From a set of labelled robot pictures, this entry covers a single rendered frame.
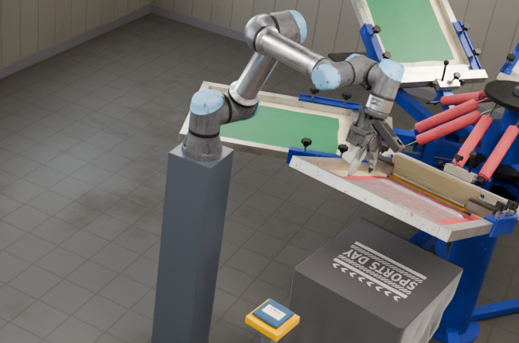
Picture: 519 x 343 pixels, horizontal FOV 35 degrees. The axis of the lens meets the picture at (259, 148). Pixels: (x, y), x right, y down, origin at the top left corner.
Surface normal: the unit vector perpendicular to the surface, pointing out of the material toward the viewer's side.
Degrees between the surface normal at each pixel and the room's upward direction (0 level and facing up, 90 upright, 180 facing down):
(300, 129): 0
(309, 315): 92
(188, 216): 90
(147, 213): 0
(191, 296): 90
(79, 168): 0
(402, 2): 32
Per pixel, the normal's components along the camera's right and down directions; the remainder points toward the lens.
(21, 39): 0.88, 0.32
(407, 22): 0.32, -0.48
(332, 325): -0.64, 0.32
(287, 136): 0.13, -0.87
